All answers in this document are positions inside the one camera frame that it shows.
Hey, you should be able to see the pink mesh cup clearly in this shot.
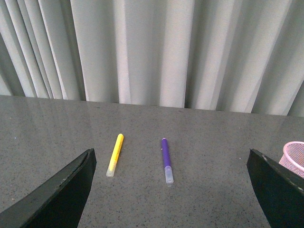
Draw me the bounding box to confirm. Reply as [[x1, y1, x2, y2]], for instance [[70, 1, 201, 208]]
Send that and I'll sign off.
[[279, 141, 304, 178]]

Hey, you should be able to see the grey pleated curtain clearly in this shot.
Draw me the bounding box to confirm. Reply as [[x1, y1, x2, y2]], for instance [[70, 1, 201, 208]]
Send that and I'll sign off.
[[0, 0, 304, 116]]

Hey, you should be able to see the yellow highlighter pen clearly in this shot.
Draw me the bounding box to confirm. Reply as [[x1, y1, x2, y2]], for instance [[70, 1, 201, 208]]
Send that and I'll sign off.
[[106, 133, 124, 177]]

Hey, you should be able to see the purple marker pen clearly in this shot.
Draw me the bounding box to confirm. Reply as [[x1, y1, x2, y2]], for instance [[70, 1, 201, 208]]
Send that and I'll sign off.
[[161, 138, 174, 184]]

